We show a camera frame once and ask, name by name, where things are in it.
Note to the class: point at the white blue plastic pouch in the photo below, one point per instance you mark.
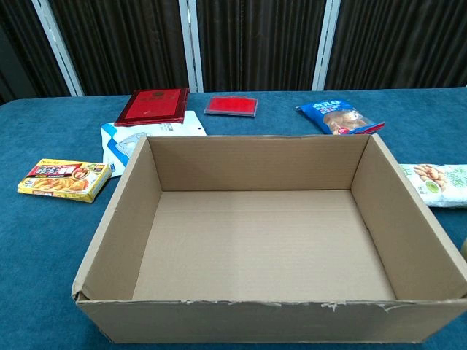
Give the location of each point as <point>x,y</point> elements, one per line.
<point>116,146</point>

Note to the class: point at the white snack bag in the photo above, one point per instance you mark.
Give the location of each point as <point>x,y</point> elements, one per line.
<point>445,186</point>

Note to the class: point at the white partition post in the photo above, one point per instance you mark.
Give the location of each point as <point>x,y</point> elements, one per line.
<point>58,47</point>
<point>325,43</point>
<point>190,47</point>

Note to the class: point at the dark brown curtain panel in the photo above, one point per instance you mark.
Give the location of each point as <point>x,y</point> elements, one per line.
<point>401,43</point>
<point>124,43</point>
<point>22,43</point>
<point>255,43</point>

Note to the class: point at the red ink pad case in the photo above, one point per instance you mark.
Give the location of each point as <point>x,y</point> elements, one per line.
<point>231,105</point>

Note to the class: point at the open brown cardboard box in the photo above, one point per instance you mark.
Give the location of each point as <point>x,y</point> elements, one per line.
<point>255,248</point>

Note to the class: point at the yellow curry box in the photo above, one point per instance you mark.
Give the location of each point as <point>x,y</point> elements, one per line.
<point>62,178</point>

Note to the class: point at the red certificate book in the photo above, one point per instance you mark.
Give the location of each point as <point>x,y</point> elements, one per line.
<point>153,105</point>

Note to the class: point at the blue snack bag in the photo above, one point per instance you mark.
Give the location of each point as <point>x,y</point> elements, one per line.
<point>328,113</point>

